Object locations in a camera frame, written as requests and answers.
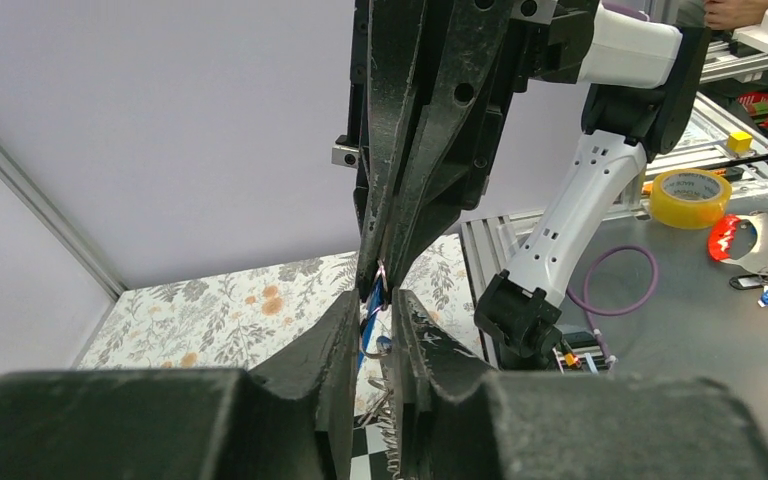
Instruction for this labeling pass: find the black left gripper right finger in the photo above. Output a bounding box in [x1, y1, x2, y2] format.
[391, 290, 768, 479]

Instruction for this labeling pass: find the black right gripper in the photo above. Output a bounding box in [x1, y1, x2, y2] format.
[336, 1, 597, 299]

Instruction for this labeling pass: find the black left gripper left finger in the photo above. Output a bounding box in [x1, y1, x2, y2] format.
[0, 291, 360, 479]

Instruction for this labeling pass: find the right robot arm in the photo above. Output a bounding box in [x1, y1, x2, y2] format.
[335, 0, 711, 370]

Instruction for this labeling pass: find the black white chessboard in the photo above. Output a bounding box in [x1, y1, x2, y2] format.
[349, 423, 392, 480]

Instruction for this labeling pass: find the floral table cloth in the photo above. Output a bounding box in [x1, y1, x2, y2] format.
[77, 234, 484, 369]

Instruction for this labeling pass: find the yellow tape roll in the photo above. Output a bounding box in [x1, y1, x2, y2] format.
[649, 169, 732, 230]

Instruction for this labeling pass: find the yellow toy cube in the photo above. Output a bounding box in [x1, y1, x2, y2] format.
[725, 131, 753, 156]

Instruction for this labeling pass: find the red white tape dispenser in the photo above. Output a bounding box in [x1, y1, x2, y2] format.
[707, 214, 749, 262]

